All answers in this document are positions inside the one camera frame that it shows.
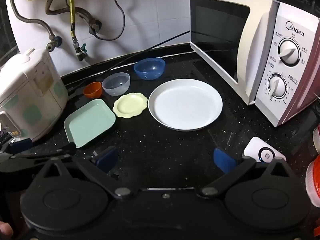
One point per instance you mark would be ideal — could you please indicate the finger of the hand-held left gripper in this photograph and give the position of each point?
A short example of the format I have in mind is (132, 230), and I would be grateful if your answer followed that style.
(21, 145)
(62, 151)

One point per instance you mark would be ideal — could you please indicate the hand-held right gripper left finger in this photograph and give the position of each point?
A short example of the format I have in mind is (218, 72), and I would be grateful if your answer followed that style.
(107, 158)

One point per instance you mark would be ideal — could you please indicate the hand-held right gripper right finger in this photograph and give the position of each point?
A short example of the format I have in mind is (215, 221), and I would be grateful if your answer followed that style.
(223, 161)

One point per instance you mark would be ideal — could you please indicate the green square plate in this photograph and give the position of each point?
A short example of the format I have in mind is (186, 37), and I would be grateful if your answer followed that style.
(90, 122)

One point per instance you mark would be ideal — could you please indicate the yellow flower-shaped plate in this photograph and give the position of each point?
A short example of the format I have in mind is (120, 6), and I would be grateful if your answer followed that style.
(130, 105)

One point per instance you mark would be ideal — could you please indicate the small orange bowl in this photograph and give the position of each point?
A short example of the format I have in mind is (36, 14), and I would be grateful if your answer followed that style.
(92, 91)

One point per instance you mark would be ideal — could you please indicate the white round plate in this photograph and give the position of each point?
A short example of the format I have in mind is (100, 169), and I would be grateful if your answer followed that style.
(185, 105)

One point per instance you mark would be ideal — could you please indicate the clear plastic bowl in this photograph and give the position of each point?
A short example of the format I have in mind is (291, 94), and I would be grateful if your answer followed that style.
(116, 83)

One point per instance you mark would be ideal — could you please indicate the blue plastic bowl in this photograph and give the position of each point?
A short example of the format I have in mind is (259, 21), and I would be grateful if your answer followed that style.
(149, 68)

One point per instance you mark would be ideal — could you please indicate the person's left hand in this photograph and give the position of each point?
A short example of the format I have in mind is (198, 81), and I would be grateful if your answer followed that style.
(5, 230)

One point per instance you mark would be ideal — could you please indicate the white device with round button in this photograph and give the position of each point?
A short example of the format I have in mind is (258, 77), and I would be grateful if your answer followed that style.
(255, 147)

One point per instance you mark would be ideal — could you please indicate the white rice cooker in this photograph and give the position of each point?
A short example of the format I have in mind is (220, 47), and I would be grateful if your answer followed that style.
(32, 90)

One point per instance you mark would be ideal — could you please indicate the red lidded container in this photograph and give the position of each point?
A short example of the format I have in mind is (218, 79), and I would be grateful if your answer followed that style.
(315, 180)

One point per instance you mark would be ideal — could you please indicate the pale lidded container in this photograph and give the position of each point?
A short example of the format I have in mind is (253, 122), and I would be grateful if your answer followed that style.
(317, 140)

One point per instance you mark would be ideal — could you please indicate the brass gas valve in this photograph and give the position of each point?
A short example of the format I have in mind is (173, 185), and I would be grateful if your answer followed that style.
(80, 51)

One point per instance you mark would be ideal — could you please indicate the blue water valve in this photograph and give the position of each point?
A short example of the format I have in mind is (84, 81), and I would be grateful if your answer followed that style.
(57, 42)

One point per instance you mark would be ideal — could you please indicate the white microwave oven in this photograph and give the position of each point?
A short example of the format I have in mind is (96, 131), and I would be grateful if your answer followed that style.
(275, 55)

